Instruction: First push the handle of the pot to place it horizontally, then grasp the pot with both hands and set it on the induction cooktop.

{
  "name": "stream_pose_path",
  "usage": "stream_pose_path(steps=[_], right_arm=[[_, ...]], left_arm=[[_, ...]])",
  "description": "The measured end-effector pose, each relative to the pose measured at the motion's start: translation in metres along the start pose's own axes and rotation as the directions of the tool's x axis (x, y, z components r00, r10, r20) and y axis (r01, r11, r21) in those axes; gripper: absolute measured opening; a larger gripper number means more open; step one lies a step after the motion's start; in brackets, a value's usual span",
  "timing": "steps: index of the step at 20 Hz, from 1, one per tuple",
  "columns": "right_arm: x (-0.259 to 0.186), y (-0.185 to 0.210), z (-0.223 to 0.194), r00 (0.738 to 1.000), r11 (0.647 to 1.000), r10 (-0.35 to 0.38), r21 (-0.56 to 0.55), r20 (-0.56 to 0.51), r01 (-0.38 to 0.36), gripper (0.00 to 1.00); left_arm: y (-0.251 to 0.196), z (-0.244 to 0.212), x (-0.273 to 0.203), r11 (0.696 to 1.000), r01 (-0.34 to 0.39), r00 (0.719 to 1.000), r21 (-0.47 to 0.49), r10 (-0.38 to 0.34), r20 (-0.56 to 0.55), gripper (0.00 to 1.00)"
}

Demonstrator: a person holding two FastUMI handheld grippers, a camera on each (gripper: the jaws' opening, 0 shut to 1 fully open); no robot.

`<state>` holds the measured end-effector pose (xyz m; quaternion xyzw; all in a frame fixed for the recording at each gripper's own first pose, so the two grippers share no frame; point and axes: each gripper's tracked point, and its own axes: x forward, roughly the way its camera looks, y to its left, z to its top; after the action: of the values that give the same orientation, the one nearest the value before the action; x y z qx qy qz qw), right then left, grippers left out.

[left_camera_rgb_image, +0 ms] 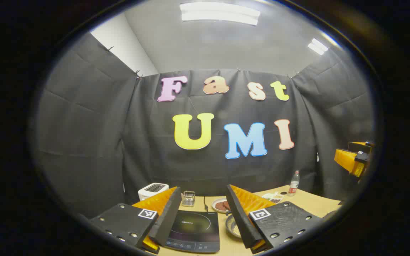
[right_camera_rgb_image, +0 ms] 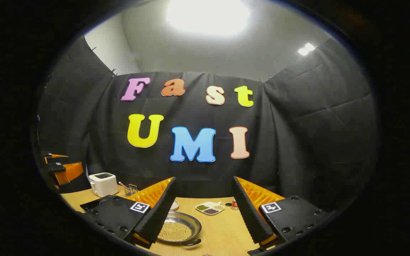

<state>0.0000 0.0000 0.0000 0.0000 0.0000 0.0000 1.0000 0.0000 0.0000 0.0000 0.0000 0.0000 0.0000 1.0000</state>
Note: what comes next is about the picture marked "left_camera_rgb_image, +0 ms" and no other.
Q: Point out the white round plate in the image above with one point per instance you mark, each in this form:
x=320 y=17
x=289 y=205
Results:
x=215 y=207

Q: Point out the white divided bean dish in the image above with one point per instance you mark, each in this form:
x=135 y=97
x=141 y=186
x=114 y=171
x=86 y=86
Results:
x=271 y=197

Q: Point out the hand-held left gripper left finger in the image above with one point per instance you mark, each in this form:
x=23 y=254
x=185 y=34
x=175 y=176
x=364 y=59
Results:
x=169 y=220

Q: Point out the red meat patty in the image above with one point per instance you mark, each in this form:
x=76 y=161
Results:
x=219 y=205
x=227 y=204

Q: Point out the pile of soybeans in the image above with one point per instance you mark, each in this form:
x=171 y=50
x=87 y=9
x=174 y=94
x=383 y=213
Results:
x=237 y=231

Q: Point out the stainless steel pot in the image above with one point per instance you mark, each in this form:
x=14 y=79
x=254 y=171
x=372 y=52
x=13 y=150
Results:
x=232 y=227

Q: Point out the small ceiling light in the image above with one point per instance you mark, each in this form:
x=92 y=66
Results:
x=317 y=46

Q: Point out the white toaster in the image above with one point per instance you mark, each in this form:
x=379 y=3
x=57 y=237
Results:
x=151 y=188

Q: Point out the long ceiling light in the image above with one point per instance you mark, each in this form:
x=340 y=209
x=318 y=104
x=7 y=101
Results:
x=219 y=14

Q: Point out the clear plastic water bottle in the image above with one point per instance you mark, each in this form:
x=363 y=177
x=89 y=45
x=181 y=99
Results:
x=293 y=185

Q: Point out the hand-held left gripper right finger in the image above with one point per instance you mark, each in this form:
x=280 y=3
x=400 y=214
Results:
x=240 y=224

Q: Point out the black backdrop cloth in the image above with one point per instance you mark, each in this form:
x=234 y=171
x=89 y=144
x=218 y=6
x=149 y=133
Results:
x=148 y=149

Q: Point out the black induction cooktop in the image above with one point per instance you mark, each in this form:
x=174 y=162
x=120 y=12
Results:
x=198 y=231

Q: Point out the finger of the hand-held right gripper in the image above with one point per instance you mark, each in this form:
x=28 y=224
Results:
x=347 y=160
x=359 y=145

